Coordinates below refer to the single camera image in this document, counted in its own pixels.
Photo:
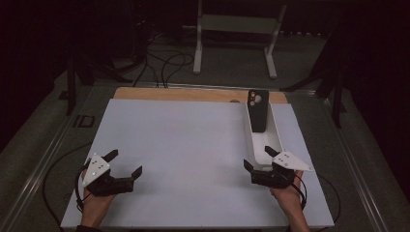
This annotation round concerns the person's right hand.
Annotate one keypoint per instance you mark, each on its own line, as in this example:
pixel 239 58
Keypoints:
pixel 288 199

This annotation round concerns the black phone case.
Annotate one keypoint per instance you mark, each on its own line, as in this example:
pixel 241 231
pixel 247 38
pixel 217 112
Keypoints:
pixel 258 112

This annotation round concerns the black tripod stand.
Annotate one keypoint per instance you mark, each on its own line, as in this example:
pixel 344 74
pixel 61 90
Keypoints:
pixel 336 100
pixel 71 90

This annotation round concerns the white metal stand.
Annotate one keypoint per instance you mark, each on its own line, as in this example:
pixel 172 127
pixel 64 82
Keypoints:
pixel 238 24

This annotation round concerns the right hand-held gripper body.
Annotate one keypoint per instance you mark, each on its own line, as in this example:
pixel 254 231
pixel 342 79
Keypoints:
pixel 290 162

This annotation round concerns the person's left hand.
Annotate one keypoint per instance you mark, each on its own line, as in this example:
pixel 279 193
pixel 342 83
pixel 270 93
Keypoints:
pixel 95 209

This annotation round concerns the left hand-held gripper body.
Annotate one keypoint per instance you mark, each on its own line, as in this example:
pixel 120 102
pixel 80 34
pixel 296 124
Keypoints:
pixel 96 169

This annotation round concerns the white plastic bin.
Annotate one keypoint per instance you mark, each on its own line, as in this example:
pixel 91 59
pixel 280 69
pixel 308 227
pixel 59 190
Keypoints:
pixel 267 141

